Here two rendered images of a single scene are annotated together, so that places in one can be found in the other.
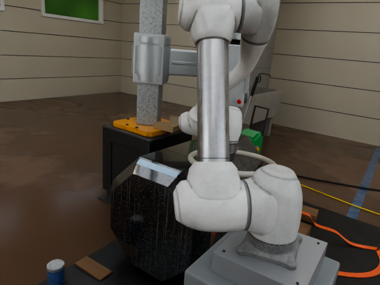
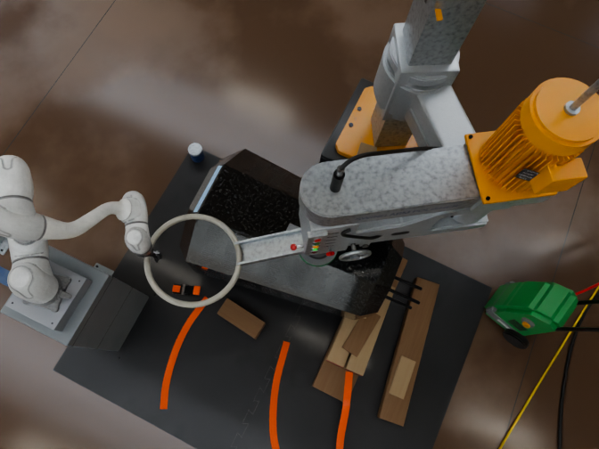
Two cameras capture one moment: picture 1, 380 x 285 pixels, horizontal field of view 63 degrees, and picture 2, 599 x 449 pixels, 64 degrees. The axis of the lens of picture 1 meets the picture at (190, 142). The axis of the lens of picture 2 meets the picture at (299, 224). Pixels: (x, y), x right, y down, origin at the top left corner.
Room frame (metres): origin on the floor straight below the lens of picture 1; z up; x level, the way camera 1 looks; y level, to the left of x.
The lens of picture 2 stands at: (1.98, -0.84, 3.29)
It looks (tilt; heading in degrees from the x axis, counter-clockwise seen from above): 73 degrees down; 75
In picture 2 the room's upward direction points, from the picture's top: 7 degrees clockwise
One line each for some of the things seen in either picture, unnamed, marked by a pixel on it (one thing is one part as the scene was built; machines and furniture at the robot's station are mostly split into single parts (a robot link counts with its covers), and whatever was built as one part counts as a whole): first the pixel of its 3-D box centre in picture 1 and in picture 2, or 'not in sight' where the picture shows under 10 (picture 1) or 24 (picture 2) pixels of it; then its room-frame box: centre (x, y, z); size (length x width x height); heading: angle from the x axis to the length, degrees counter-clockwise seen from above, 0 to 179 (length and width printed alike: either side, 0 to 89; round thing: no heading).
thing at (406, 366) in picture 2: not in sight; (402, 377); (2.74, -1.00, 0.10); 0.25 x 0.10 x 0.01; 59
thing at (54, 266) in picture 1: (56, 272); (196, 152); (1.57, 0.76, 0.08); 0.10 x 0.10 x 0.13
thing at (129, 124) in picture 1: (149, 124); (387, 133); (2.78, 0.40, 0.76); 0.49 x 0.49 x 0.05; 55
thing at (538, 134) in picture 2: not in sight; (537, 144); (2.92, -0.26, 1.88); 0.31 x 0.28 x 0.40; 90
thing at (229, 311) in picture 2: not in sight; (242, 318); (1.76, -0.48, 0.07); 0.30 x 0.12 x 0.12; 139
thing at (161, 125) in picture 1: (166, 126); (364, 161); (2.60, 0.22, 0.81); 0.20 x 0.10 x 0.05; 63
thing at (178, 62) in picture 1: (174, 61); (430, 110); (2.83, 0.20, 1.34); 0.74 x 0.34 x 0.25; 102
